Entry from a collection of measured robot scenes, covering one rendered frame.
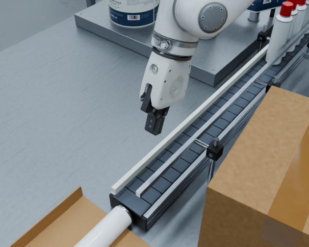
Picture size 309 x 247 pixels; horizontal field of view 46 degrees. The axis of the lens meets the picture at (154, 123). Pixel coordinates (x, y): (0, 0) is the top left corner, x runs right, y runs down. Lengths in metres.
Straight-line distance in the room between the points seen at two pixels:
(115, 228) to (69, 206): 0.15
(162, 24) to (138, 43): 0.71
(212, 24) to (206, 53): 0.73
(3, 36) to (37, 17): 0.38
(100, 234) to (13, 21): 2.98
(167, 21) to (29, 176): 0.56
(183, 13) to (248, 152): 0.25
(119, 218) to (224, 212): 0.29
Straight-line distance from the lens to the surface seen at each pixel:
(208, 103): 1.03
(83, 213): 0.89
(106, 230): 0.80
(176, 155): 0.81
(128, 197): 0.84
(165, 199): 0.84
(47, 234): 0.88
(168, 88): 0.67
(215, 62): 1.25
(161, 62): 0.65
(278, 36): 1.23
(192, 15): 0.56
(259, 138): 0.65
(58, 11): 3.68
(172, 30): 0.64
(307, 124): 0.71
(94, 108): 1.14
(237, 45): 1.36
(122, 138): 1.04
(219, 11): 0.57
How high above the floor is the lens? 1.57
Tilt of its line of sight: 43 degrees down
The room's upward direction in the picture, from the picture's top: straight up
